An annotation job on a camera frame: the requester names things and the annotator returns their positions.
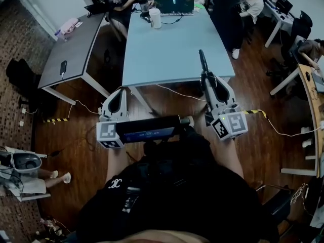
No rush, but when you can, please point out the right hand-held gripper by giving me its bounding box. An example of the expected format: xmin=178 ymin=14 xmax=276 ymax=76
xmin=198 ymin=49 xmax=249 ymax=142

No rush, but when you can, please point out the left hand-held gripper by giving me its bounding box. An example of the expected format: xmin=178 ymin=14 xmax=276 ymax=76
xmin=96 ymin=88 xmax=129 ymax=150

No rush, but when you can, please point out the person's left forearm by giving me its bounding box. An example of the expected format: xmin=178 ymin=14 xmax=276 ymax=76
xmin=107 ymin=145 xmax=133 ymax=185

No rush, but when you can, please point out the person's right forearm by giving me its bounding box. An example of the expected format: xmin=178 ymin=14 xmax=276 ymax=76
xmin=214 ymin=137 xmax=245 ymax=180

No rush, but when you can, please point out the light blue table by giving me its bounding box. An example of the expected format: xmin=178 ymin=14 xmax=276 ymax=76
xmin=121 ymin=8 xmax=236 ymax=88

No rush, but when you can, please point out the black chest-mounted display device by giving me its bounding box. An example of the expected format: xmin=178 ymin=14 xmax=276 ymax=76
xmin=114 ymin=114 xmax=191 ymax=144

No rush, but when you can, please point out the yellow black floor tape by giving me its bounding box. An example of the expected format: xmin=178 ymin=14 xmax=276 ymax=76
xmin=242 ymin=109 xmax=268 ymax=119
xmin=42 ymin=117 xmax=71 ymax=124

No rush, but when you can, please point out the white lidded jug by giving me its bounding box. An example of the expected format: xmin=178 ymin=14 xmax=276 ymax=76
xmin=148 ymin=8 xmax=163 ymax=30

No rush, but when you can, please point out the laptop with glowing logo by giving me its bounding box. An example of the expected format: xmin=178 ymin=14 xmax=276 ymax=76
xmin=152 ymin=0 xmax=195 ymax=17

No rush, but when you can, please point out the black bottle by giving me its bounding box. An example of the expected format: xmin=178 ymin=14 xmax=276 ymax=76
xmin=138 ymin=0 xmax=152 ymax=20

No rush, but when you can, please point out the white desk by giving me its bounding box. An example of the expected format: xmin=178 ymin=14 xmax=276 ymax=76
xmin=264 ymin=0 xmax=302 ymax=48

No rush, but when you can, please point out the dark grey table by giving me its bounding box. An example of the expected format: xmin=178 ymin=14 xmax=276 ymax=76
xmin=37 ymin=11 xmax=107 ymax=90

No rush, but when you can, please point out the person's black t-shirt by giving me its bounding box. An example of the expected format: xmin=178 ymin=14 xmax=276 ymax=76
xmin=75 ymin=125 xmax=279 ymax=243

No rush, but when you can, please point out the grey headset device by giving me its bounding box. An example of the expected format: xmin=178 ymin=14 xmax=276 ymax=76
xmin=11 ymin=152 xmax=43 ymax=175

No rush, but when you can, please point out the black monitor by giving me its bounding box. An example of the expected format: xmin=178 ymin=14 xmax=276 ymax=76
xmin=275 ymin=0 xmax=294 ymax=14

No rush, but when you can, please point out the black mesh office chair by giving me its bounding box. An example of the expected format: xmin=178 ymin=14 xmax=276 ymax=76
xmin=290 ymin=10 xmax=314 ymax=41

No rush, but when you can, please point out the pink bag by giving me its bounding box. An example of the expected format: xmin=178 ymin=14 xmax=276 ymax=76
xmin=59 ymin=17 xmax=84 ymax=35

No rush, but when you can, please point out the wooden curved desk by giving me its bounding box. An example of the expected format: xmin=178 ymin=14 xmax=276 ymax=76
xmin=269 ymin=63 xmax=324 ymax=178

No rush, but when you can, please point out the black laptop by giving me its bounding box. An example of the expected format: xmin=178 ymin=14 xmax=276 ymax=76
xmin=84 ymin=2 xmax=110 ymax=14

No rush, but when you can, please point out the white charging cable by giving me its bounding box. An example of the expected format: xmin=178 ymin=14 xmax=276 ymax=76
xmin=61 ymin=72 xmax=102 ymax=115

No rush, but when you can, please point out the black laptop cable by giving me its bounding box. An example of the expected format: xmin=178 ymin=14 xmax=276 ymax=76
xmin=160 ymin=14 xmax=183 ymax=25

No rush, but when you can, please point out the white floor cable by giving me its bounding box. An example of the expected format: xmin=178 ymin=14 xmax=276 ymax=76
xmin=265 ymin=115 xmax=324 ymax=138

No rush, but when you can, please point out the white cable bundle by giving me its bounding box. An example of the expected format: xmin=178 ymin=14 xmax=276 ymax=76
xmin=290 ymin=183 xmax=311 ymax=205

